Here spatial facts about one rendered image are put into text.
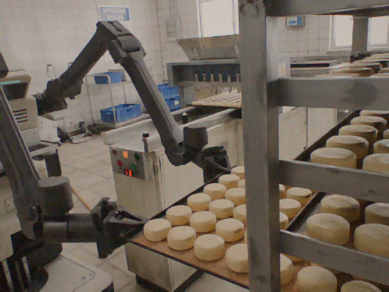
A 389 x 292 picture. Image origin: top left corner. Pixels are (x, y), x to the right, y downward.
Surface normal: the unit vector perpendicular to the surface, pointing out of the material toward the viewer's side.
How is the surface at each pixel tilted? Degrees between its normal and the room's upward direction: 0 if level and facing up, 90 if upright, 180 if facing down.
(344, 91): 90
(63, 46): 90
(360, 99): 90
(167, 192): 90
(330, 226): 0
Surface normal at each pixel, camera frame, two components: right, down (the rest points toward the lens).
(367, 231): -0.08, -0.96
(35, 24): 0.75, 0.13
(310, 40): -0.65, 0.26
